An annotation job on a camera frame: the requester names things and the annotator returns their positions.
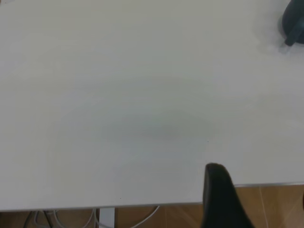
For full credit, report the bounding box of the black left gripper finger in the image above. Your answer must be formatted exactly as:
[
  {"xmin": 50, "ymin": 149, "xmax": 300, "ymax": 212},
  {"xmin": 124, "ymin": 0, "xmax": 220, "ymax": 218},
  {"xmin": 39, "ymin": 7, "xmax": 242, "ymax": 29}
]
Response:
[{"xmin": 201, "ymin": 163, "xmax": 257, "ymax": 228}]

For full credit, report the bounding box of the dark blue-grey ceramic mug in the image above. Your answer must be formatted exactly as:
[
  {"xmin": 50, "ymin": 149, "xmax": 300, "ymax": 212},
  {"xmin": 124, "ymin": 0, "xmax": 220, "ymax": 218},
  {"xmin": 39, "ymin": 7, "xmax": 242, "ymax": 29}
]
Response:
[{"xmin": 277, "ymin": 0, "xmax": 304, "ymax": 47}]

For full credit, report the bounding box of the white table leg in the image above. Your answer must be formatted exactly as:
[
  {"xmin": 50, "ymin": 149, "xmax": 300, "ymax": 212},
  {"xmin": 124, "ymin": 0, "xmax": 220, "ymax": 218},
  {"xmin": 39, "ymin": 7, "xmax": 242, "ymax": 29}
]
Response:
[{"xmin": 99, "ymin": 208, "xmax": 116, "ymax": 228}]

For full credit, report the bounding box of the white cable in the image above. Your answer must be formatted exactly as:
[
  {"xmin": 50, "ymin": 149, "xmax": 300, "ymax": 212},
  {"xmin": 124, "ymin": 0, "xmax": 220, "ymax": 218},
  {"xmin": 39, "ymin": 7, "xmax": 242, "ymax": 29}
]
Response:
[
  {"xmin": 82, "ymin": 208, "xmax": 98, "ymax": 228},
  {"xmin": 23, "ymin": 209, "xmax": 60, "ymax": 228},
  {"xmin": 128, "ymin": 205, "xmax": 161, "ymax": 227}
]

